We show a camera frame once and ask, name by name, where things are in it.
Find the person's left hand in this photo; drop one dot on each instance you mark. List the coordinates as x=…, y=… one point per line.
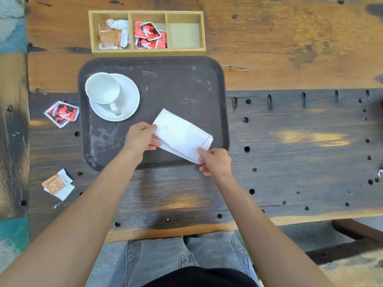
x=139, y=138

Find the person's right hand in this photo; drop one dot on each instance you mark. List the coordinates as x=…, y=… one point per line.
x=218, y=164

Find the white cloth napkin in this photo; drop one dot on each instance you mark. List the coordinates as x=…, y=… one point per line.
x=179, y=134

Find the white saucer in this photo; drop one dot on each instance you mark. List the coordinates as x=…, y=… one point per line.
x=128, y=98

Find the white ceramic cup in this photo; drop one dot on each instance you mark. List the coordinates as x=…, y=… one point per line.
x=101, y=88

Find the dark brown tray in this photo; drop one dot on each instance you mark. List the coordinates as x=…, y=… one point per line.
x=179, y=86

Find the person's left forearm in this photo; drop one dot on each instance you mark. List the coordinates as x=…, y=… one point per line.
x=65, y=236

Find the person's right forearm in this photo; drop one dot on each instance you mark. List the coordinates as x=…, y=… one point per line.
x=263, y=236

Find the person's black shirt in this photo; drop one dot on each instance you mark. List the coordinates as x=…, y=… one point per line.
x=203, y=279

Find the wooden three-compartment box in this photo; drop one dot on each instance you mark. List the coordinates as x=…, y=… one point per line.
x=185, y=35

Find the burnt wooden bench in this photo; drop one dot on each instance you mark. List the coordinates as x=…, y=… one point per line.
x=353, y=233
x=13, y=131

